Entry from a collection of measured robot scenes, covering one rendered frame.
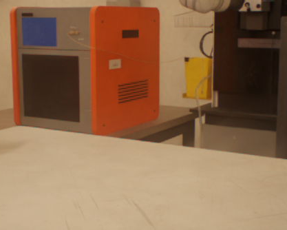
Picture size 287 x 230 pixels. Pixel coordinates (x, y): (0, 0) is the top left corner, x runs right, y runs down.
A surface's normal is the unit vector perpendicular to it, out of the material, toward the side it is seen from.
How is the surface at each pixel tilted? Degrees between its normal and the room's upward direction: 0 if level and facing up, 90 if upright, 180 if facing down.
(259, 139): 90
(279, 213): 0
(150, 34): 90
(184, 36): 90
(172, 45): 90
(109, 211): 0
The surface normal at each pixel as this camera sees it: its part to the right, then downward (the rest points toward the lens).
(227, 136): -0.51, 0.15
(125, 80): 0.86, 0.09
